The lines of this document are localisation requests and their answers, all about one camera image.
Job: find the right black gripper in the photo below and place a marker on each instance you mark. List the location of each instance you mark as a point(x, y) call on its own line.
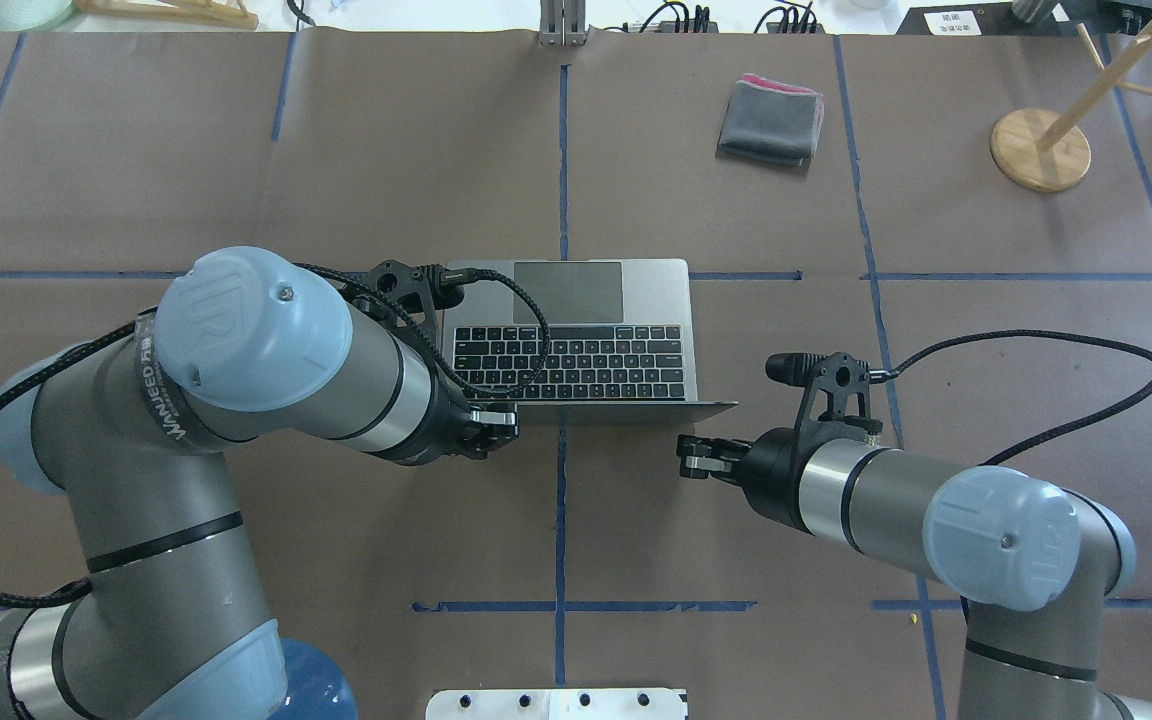
point(769, 468)

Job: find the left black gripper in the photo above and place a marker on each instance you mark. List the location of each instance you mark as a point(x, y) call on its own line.
point(447, 428)

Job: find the grey laptop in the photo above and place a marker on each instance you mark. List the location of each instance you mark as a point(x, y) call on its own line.
point(602, 341)

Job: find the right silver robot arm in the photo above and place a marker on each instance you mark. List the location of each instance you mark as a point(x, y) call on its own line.
point(1033, 562)

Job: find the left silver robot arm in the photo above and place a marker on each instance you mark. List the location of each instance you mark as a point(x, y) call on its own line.
point(170, 621)

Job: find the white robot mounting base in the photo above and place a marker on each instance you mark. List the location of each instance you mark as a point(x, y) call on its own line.
point(560, 703)

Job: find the folded grey cloth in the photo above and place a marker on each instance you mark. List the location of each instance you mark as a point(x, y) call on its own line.
point(771, 121)

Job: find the round wooden stand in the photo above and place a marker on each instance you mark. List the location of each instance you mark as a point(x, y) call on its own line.
point(1045, 151)

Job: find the wooden dish rack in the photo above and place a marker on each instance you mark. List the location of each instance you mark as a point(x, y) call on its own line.
point(223, 14)

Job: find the pale green plate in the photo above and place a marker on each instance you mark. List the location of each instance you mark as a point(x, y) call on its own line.
point(28, 15)

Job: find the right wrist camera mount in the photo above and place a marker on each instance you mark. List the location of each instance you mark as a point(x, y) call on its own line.
point(836, 401)

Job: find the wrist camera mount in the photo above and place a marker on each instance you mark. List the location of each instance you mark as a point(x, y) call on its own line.
point(405, 299)
point(836, 401)

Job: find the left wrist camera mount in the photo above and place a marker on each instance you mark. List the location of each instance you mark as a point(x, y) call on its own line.
point(405, 299)

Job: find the aluminium frame post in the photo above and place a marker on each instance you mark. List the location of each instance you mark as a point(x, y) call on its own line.
point(563, 23)

